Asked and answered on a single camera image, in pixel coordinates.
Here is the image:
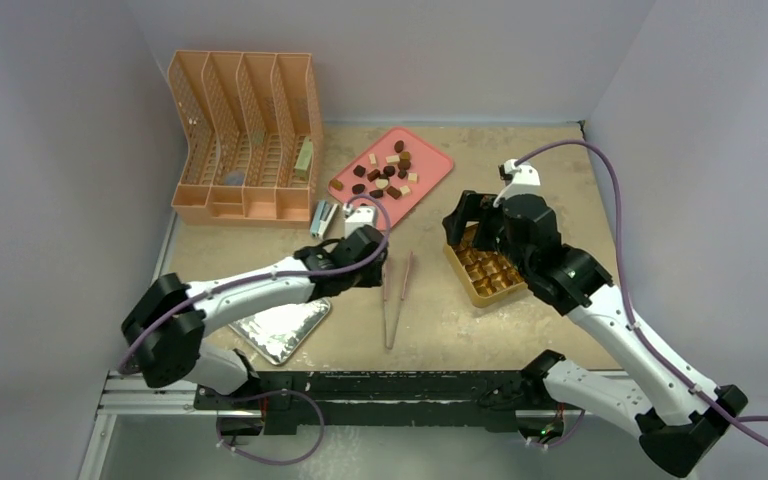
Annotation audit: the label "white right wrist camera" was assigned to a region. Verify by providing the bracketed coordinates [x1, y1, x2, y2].
[493, 159, 541, 207]

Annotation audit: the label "silver foil tray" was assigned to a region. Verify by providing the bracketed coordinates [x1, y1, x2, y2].
[229, 299, 332, 366]

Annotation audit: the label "pink plastic tray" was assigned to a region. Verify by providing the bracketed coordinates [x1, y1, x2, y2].
[328, 127, 454, 225]

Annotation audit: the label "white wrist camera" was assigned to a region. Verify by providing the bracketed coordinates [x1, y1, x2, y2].
[343, 204, 378, 237]
[493, 159, 541, 207]

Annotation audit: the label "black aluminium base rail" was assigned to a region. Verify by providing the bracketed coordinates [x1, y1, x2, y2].
[95, 369, 630, 439]

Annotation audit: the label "dark chocolate piece bottom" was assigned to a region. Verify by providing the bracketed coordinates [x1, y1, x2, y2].
[386, 186, 402, 199]

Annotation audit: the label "orange plastic file organizer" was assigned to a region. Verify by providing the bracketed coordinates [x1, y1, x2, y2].
[167, 50, 324, 229]

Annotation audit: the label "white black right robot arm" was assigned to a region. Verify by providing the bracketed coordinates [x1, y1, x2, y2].
[442, 190, 748, 478]

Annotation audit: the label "grey blue stapler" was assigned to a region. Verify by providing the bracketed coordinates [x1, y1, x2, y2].
[309, 200, 339, 240]

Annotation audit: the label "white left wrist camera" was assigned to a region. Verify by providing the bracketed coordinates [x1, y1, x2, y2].
[343, 204, 378, 237]

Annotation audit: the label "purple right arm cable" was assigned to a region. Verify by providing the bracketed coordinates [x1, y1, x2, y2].
[515, 139, 768, 465]

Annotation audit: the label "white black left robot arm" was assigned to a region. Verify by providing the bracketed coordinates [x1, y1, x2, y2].
[118, 226, 388, 409]

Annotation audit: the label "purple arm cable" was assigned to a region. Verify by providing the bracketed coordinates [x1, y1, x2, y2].
[115, 193, 393, 466]
[515, 139, 768, 465]

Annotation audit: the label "pink tongs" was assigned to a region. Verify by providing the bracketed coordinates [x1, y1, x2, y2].
[382, 251, 415, 350]

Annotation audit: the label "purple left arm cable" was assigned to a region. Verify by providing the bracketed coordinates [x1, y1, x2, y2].
[115, 193, 393, 466]

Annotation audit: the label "gold chocolate box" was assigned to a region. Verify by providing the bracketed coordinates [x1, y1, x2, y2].
[443, 223, 526, 308]

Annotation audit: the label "green eraser block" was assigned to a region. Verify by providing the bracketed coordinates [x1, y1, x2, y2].
[293, 136, 314, 181]

